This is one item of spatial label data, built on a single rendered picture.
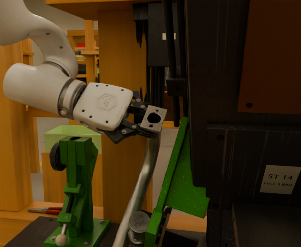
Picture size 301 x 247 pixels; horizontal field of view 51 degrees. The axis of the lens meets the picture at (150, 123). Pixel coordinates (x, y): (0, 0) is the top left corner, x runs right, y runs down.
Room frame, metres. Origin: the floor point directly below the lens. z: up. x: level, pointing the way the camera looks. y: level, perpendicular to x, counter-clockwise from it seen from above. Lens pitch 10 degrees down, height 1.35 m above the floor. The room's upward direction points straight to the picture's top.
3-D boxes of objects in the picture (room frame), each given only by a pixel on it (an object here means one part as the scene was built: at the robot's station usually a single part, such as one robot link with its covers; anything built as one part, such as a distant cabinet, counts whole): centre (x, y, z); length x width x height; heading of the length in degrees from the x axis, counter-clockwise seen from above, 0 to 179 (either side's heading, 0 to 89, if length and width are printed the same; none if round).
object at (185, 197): (0.54, -0.07, 1.17); 0.13 x 0.12 x 0.20; 79
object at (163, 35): (0.81, -0.09, 1.42); 0.17 x 0.12 x 0.15; 79
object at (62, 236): (0.70, 0.21, 0.96); 0.06 x 0.03 x 0.06; 169
